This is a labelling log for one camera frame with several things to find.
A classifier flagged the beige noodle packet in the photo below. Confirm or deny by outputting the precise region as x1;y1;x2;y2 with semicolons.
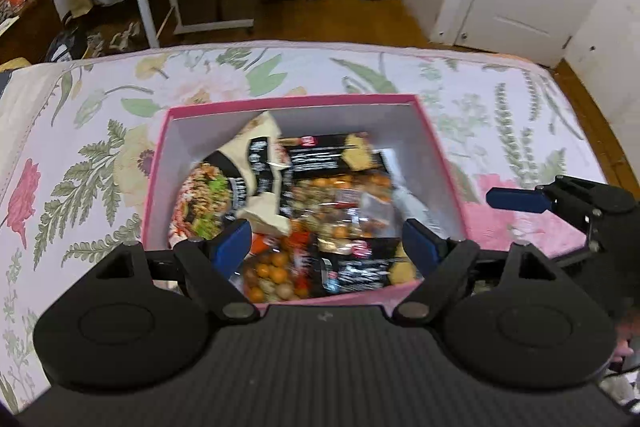
167;109;293;240

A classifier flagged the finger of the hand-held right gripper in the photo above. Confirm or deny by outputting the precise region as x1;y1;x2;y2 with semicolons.
486;175;601;218

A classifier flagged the floral bed sheet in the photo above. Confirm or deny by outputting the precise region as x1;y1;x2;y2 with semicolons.
0;39;616;413

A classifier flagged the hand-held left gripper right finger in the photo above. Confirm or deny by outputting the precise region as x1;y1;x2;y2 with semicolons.
394;218;568;323

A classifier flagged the black bag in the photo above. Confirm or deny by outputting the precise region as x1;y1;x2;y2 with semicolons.
47;24;91;62

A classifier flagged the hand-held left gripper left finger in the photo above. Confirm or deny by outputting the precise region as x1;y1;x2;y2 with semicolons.
94;218;262;323

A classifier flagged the black cracker packet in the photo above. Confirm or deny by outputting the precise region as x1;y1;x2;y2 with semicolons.
277;133;393;188
317;237;423;298

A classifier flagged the dark wooden cabinet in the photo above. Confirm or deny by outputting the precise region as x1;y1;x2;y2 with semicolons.
0;0;63;65

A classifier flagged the clear coated peanut bag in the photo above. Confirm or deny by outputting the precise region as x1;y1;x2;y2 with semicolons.
240;232;326;305
287;174;396;240

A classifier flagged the pink cardboard box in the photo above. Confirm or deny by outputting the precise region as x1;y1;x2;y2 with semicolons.
140;93;468;308

